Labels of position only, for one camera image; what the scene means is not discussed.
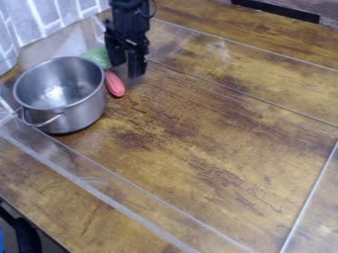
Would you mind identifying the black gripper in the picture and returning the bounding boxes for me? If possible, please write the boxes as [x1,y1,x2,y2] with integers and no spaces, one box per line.
[104,0,150,78]

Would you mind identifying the pink spoon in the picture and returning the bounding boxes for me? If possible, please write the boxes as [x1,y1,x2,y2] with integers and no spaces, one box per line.
[105,70,125,97]

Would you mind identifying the green bumpy toy vegetable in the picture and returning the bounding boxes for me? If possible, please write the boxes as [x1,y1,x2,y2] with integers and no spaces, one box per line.
[81,46,110,70]

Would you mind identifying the stainless steel pot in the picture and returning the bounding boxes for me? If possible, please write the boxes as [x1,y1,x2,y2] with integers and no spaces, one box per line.
[13,56,106,134]

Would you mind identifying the white patterned curtain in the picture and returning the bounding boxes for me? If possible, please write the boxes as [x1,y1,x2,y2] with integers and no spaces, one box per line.
[0,0,109,75]

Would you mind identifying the black bar at back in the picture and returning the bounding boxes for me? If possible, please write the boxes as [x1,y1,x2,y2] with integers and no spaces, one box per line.
[230,0,319,24]

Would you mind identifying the clear acrylic table barrier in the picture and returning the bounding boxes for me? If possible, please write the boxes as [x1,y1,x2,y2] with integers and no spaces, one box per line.
[0,20,338,253]

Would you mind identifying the black table leg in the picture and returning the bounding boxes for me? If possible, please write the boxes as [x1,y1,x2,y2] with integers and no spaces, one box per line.
[0,206,42,253]

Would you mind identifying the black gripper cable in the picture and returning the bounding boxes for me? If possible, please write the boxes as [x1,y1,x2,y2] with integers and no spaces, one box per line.
[136,0,158,19]

